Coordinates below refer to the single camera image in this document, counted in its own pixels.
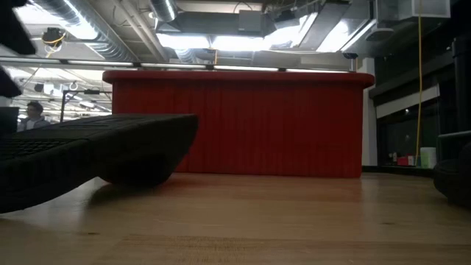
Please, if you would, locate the red ribbed plastic bin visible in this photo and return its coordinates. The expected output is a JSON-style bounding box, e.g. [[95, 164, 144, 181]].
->
[[102, 69, 375, 180]]

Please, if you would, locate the dark computer monitor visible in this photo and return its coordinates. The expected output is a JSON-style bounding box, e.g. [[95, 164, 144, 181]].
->
[[0, 106, 20, 139]]

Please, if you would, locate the person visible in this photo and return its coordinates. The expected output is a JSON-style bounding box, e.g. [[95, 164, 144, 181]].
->
[[16, 100, 52, 133]]

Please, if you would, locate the grey ceiling unit box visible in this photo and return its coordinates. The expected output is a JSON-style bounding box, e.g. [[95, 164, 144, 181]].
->
[[238, 10, 266, 36]]

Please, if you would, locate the white building column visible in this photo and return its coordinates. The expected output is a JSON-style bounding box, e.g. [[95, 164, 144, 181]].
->
[[361, 57, 378, 166]]

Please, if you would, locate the pale green cup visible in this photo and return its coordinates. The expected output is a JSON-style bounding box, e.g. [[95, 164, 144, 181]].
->
[[419, 146, 437, 169]]

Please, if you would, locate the grey horizontal bar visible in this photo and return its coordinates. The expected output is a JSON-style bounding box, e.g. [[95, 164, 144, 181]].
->
[[436, 130, 471, 140]]

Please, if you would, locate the yellow black cable reel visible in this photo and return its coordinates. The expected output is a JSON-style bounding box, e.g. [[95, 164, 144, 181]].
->
[[40, 26, 67, 48]]

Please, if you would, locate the black metal stand frame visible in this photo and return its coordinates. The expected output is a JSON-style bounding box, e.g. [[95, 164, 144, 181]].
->
[[60, 89, 113, 123]]

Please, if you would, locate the silver spiral ceiling duct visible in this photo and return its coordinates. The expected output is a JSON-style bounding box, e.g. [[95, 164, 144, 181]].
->
[[149, 0, 178, 22]]

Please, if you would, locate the horizontal metal rail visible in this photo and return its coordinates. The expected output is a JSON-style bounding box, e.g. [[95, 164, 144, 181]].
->
[[0, 54, 354, 74]]

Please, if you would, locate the yellow hanging cable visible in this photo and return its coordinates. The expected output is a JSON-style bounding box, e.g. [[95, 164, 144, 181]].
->
[[415, 0, 424, 167]]

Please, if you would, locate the black vertical frame post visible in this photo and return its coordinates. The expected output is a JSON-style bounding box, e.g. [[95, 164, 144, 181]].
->
[[450, 0, 471, 133]]

